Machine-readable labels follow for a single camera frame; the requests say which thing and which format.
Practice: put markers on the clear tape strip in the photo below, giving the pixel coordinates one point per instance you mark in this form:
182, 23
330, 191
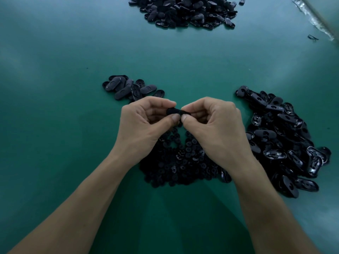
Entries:
312, 17

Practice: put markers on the person's right thumb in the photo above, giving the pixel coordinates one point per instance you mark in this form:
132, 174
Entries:
189, 124

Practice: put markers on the small pile of black oval covers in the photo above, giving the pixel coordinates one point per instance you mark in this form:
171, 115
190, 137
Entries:
127, 87

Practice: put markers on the person's left forearm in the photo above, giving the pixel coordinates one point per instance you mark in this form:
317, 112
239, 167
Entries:
87, 203

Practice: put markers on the pile of small black discs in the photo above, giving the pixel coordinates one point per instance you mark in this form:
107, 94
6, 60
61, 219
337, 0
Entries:
180, 161

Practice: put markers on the pile of black open shells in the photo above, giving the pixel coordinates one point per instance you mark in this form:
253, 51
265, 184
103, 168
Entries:
280, 140

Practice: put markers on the person's right forearm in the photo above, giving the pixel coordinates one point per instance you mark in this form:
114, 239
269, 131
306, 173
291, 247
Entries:
259, 206

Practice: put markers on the large pile of black oval covers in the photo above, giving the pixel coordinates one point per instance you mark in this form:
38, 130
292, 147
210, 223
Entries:
182, 10

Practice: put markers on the person's right hand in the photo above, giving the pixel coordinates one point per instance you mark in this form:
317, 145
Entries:
222, 132

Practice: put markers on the person's left hand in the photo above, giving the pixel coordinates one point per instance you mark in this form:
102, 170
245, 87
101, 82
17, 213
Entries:
135, 129

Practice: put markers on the person's left thumb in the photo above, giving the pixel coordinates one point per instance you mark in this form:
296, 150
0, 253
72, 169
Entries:
166, 124

